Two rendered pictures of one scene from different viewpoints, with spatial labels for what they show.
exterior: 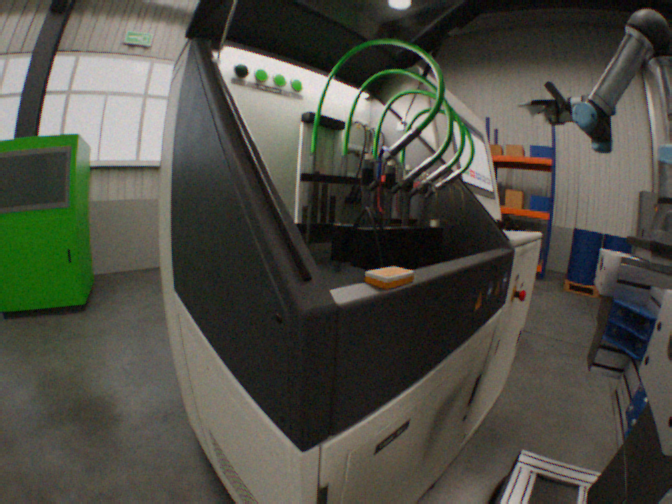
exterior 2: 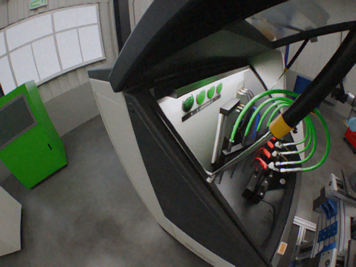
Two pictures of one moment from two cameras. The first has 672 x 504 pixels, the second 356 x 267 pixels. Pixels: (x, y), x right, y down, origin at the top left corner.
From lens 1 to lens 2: 0.69 m
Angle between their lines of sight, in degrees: 27
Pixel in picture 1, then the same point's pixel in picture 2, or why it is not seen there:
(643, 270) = (341, 194)
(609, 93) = not seen: outside the picture
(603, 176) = (312, 49)
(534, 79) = not seen: outside the picture
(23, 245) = (24, 154)
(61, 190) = (29, 118)
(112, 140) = (44, 65)
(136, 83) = (46, 28)
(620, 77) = not seen: outside the picture
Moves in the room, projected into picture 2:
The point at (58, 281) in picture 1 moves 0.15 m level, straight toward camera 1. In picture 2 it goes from (49, 160) to (52, 164)
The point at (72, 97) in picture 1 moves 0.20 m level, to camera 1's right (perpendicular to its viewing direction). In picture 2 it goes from (11, 54) to (15, 50)
